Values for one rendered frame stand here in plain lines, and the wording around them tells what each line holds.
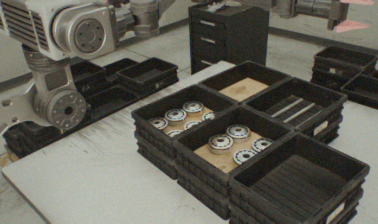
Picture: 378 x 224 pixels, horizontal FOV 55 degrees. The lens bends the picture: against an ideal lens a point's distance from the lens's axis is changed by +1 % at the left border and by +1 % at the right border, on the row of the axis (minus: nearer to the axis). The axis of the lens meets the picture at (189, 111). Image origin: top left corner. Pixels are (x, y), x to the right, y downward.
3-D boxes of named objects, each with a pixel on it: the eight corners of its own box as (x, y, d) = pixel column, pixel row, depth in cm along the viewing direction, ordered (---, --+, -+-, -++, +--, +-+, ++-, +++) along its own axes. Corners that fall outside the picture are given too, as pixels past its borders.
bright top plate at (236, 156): (249, 169, 137) (249, 168, 136) (227, 159, 143) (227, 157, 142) (264, 157, 143) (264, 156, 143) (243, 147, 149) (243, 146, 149)
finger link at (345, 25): (371, 31, 104) (338, 25, 109) (377, 5, 100) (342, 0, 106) (361, 38, 100) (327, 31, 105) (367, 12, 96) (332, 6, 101)
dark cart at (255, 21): (227, 112, 335) (228, 15, 288) (191, 97, 363) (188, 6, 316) (263, 89, 371) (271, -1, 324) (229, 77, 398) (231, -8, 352)
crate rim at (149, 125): (171, 144, 144) (170, 140, 142) (129, 116, 163) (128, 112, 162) (239, 108, 165) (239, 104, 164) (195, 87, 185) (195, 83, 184)
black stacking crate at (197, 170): (226, 202, 129) (226, 178, 123) (173, 163, 149) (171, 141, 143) (292, 154, 151) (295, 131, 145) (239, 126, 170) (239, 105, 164)
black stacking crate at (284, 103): (293, 154, 151) (296, 131, 145) (239, 125, 170) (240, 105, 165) (343, 118, 173) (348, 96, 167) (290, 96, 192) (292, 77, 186)
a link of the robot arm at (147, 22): (119, 29, 108) (117, 11, 105) (146, 21, 114) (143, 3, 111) (138, 36, 102) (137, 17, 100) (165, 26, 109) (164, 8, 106)
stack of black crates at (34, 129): (51, 189, 236) (32, 132, 213) (29, 169, 254) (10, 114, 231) (103, 159, 260) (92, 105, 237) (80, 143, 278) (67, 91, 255)
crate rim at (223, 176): (226, 182, 124) (226, 177, 123) (171, 144, 144) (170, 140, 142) (295, 135, 146) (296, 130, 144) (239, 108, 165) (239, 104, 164)
